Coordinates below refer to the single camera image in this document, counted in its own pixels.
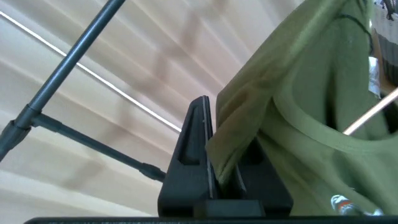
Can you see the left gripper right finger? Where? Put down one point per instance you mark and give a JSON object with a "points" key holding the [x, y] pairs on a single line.
{"points": [[258, 180]]}

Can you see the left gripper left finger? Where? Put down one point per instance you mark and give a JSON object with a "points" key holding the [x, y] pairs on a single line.
{"points": [[186, 180]]}

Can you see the black clothes rack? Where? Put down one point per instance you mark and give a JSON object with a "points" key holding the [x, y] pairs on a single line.
{"points": [[71, 59]]}

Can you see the pink clothes hanger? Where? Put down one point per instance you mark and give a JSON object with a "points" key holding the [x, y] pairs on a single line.
{"points": [[370, 112]]}

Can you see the green printed shirt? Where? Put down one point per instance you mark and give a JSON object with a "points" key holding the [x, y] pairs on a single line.
{"points": [[311, 77]]}

